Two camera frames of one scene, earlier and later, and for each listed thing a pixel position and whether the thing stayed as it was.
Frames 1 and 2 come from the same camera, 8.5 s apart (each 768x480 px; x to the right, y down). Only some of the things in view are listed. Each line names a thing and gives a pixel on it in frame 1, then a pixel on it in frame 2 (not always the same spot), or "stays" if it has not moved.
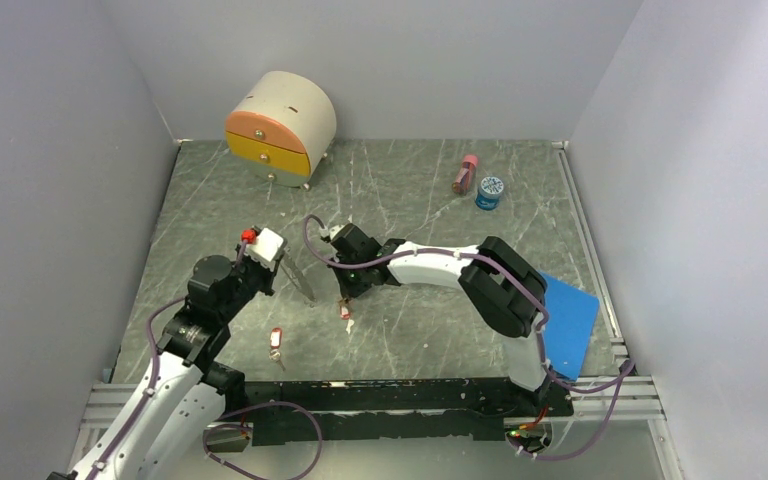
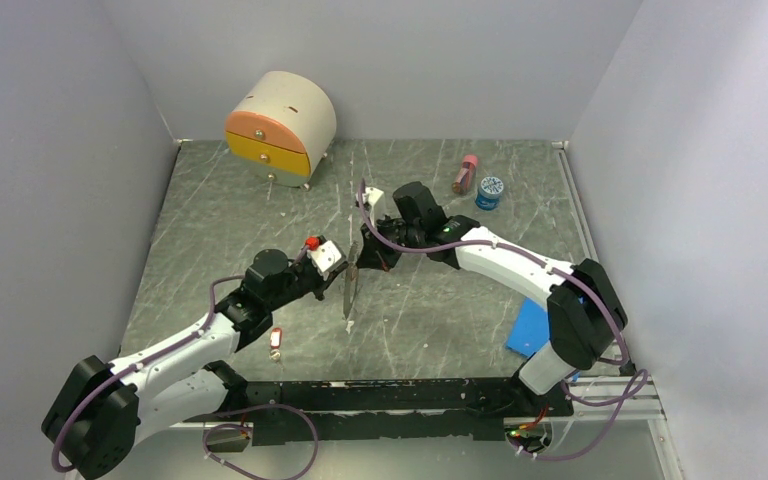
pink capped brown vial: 466,175 stays
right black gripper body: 351,281 → 401,234
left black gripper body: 249,277 → 301,280
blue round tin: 489,193 stays
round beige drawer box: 283,126 stays
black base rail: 333,412 stays
